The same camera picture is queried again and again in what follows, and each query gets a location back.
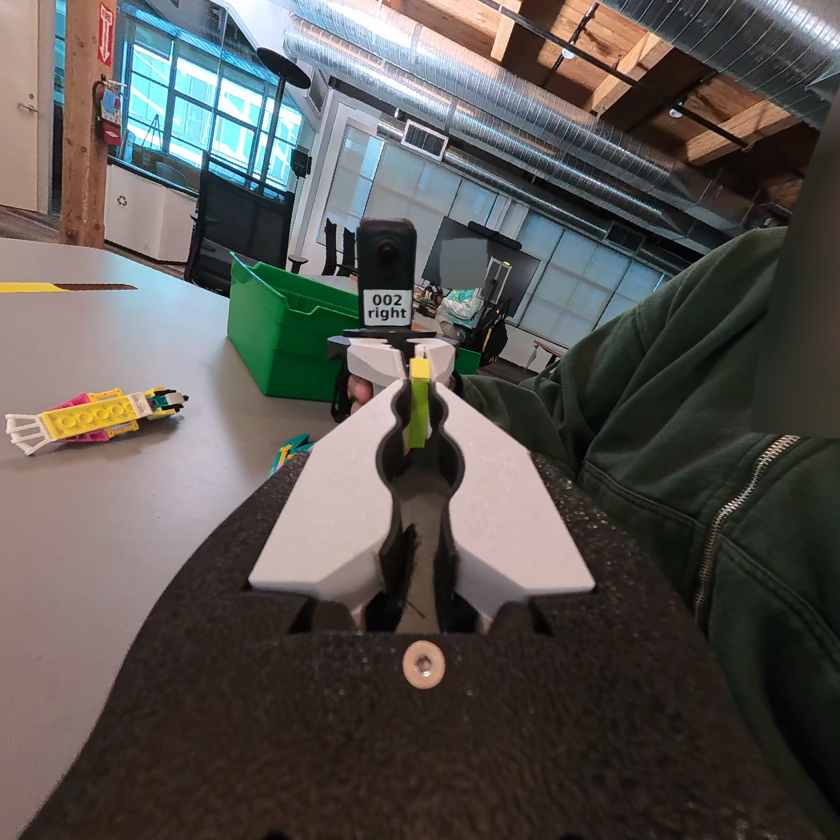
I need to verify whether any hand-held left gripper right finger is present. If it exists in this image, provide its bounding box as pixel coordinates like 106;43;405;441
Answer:
433;381;598;623

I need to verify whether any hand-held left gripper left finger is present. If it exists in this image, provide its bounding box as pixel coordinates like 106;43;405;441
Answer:
248;378;411;621

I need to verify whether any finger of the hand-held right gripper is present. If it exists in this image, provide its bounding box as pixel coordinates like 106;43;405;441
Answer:
419;341;456;388
346;341;409;399

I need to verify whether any lime green lego feather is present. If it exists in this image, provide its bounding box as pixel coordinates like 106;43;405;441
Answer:
404;348;435;455

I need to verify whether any striped teal pink lego wing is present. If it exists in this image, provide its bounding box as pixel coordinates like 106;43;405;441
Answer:
268;433;317;478

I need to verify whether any pink yellow lego parrot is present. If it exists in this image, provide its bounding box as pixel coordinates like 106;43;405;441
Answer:
5;387;191;457

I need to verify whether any green plastic bin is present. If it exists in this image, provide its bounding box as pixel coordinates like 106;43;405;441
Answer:
226;252;483;401

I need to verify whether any white vent grille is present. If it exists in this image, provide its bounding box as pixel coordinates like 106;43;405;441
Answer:
400;118;450;160

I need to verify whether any black mesh office chair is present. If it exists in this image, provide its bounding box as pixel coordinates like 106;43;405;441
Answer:
185;152;296;298

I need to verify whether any black floor lamp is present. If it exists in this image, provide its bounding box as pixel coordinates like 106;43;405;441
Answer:
256;47;312;194

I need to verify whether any person's green jacket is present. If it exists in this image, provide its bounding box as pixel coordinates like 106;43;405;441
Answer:
577;420;840;840

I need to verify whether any large window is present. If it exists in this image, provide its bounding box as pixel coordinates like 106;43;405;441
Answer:
118;26;306;191

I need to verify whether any white recycling cabinet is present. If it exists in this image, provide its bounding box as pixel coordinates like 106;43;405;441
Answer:
105;163;199;265

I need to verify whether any red fire extinguisher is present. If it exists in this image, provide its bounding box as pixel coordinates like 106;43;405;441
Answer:
94;75;128;147

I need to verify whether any yellow tape strip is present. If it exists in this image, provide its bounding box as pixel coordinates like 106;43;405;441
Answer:
0;282;139;294

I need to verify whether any white door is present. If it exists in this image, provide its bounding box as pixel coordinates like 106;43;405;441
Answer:
0;0;56;214

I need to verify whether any black wall screen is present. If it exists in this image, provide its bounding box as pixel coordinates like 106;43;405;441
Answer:
422;217;541;312

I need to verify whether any silver air duct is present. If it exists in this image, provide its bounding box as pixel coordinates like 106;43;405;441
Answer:
594;0;840;129
282;13;729;237

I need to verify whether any wooden post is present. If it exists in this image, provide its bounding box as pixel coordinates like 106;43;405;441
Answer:
60;0;119;249

